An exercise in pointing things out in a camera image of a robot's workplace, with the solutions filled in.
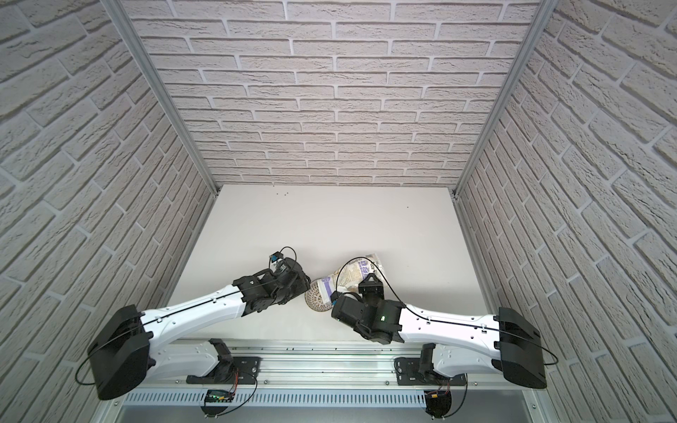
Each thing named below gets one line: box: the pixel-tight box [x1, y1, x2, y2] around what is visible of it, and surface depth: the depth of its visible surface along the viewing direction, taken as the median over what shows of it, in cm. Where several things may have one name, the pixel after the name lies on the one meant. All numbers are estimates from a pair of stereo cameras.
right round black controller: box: [424, 389, 453, 421], surface depth 72 cm
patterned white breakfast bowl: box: [304, 277, 333, 312], surface depth 81 cm
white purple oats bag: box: [315, 253, 386, 305], surface depth 77 cm
